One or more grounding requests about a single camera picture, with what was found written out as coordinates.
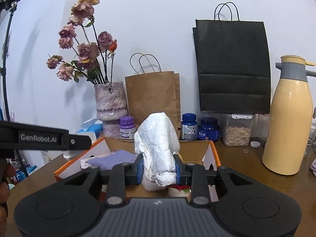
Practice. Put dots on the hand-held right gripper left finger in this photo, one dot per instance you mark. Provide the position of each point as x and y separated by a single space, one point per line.
140 167

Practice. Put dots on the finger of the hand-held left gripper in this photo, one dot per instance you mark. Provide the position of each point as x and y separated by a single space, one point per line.
79 142

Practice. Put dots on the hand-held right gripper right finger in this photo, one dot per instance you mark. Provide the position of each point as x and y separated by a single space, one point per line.
178 170

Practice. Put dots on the red orange cardboard box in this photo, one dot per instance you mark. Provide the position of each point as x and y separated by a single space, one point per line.
195 148

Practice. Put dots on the person's left hand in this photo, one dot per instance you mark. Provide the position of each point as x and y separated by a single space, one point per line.
8 170

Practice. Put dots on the blue white tissue box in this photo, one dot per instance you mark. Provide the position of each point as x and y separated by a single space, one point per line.
91 129

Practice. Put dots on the pale pink rounded thing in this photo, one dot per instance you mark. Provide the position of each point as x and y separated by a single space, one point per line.
149 186

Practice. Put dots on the white low appliance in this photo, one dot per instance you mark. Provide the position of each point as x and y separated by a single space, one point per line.
49 155

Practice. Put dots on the red green white thing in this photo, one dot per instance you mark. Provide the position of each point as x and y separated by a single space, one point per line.
177 192

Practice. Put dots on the lavender cloth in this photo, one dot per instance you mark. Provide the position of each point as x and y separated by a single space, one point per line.
116 159

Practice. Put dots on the blue cap white bottle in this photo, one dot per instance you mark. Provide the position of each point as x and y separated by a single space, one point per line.
188 129

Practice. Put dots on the purple cap bottle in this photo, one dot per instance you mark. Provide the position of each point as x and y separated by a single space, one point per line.
127 123

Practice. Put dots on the dark blue jar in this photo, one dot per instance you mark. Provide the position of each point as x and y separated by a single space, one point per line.
208 130

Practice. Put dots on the pink mottled vase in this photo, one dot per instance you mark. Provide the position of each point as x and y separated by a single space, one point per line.
111 98

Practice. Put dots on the clear seed container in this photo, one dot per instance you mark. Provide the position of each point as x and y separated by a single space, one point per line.
237 134

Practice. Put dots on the brown paper bag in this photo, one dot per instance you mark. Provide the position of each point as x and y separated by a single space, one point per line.
150 96

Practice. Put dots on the dried pink roses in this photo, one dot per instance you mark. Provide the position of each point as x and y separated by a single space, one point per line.
86 51

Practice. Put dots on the black paper bag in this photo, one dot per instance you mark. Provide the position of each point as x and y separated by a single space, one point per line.
234 66

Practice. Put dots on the yellow thermos jug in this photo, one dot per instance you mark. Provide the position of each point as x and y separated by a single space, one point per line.
288 128

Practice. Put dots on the clear drinking glass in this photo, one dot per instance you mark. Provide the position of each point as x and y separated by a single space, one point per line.
311 140

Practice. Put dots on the wall poster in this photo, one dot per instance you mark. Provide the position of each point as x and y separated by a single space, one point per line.
7 44

